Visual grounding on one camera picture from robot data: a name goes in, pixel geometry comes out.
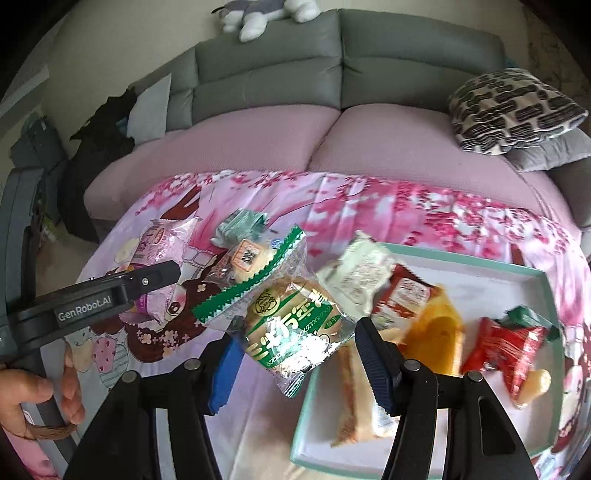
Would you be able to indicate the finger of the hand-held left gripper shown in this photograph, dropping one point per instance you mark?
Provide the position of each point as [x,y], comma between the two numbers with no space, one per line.
[152,279]

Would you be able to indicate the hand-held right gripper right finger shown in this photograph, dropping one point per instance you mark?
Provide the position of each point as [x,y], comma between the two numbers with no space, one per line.
[376,369]

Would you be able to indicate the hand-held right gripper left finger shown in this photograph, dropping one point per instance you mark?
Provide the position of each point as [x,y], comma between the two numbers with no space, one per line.
[221,374]

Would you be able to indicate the pink snack packet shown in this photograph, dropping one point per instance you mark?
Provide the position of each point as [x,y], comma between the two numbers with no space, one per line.
[159,237]

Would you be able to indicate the clear sandwich cake packet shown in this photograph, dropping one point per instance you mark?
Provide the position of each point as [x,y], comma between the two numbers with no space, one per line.
[355,406]

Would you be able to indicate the yellow cake packet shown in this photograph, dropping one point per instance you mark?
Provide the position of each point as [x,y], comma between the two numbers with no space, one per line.
[434,332]

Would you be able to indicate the green-edged clear cracker packet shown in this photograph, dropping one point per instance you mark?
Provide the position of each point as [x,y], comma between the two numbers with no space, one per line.
[286,318]

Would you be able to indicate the white snack packet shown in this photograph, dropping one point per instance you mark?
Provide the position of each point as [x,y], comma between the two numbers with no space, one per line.
[355,272]

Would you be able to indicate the large red snack packet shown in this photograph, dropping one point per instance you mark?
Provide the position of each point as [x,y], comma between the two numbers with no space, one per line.
[503,350]

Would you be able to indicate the teal-rimmed white tray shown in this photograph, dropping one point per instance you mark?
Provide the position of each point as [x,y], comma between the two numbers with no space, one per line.
[480,281]

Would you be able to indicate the white jelly cup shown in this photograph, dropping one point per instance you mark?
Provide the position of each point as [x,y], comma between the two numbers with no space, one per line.
[535,387]

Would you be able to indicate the person's left hand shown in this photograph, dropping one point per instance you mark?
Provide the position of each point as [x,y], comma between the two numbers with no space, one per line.
[18,392]

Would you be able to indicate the small red snack packet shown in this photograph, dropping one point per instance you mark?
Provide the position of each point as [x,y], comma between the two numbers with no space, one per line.
[401,295]

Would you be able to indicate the orange-label rice cracker packet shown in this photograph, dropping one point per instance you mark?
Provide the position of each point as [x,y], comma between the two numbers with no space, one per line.
[244,261]

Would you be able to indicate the teal snack packet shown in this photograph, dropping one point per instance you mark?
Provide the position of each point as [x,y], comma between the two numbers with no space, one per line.
[240,224]

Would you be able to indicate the black clothing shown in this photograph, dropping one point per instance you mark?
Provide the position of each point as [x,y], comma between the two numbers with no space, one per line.
[97,147]

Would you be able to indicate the dark green snack packet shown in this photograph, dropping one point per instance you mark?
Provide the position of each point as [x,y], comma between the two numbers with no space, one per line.
[526,318]

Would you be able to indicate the pink printed blanket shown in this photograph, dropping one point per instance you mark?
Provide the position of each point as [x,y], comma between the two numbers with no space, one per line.
[369,203]

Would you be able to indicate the light grey pillow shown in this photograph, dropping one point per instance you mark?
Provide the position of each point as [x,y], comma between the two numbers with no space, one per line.
[150,110]

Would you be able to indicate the dark storage cabinet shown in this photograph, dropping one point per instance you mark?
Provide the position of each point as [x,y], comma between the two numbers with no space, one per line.
[37,147]

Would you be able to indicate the grey and white plush toy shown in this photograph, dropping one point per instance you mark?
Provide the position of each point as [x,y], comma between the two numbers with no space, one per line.
[258,11]

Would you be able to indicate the black and white patterned pillow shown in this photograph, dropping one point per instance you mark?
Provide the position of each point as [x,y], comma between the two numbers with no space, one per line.
[512,106]

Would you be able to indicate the grey sofa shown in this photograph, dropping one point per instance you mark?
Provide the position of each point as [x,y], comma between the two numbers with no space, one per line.
[392,60]

